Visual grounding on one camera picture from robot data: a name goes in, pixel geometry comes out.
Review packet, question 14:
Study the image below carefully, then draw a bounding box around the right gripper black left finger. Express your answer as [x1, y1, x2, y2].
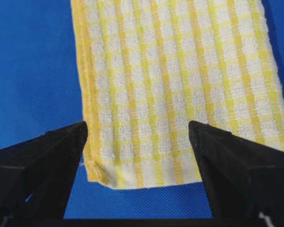
[0, 121, 88, 221]

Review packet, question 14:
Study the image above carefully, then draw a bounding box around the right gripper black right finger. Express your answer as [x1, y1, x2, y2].
[189, 121, 284, 222]

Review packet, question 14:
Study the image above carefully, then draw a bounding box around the yellow white striped towel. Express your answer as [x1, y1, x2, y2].
[71, 0, 284, 190]

